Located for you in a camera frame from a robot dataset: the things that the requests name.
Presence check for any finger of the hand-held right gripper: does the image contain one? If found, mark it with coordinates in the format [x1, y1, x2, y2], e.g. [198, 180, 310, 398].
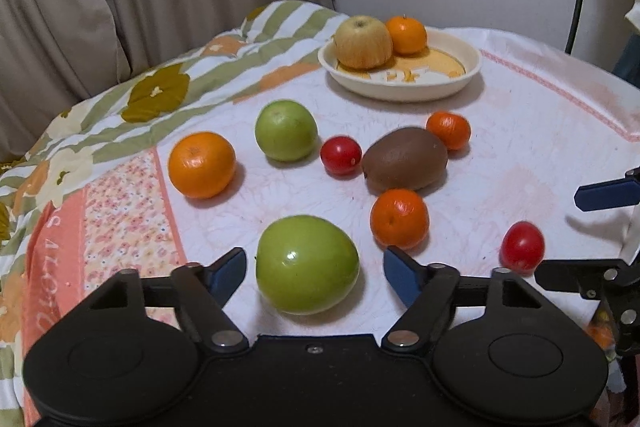
[534, 258, 640, 304]
[574, 171, 640, 212]

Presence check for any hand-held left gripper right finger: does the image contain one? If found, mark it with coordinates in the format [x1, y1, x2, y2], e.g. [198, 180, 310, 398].
[381, 245, 543, 351]

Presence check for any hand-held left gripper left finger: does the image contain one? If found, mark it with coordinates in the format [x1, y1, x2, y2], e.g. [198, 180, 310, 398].
[89, 247, 250, 358]

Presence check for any red cherry tomato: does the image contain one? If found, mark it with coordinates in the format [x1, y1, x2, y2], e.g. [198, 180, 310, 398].
[500, 221, 546, 275]
[320, 135, 363, 176]

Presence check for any large green apple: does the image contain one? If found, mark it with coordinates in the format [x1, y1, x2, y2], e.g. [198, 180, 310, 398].
[255, 215, 361, 315]

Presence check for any large orange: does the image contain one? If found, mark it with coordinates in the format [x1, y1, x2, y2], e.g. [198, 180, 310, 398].
[167, 132, 237, 200]

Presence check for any brown kiwi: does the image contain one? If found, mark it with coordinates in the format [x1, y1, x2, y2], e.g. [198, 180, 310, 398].
[361, 127, 449, 196]

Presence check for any small orange mandarin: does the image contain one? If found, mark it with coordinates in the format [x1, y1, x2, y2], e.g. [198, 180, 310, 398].
[426, 112, 472, 152]

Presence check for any small green apple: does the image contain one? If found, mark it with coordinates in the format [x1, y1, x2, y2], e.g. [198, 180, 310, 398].
[254, 99, 319, 162]

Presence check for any cream shallow bowl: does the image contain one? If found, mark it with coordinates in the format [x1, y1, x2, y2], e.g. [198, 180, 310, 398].
[318, 27, 483, 102]

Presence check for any floral patchwork blanket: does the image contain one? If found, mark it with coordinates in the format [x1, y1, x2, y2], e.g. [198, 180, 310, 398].
[0, 0, 640, 427]

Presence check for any yellow apple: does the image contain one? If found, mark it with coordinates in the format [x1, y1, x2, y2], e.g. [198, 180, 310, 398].
[333, 15, 393, 70]

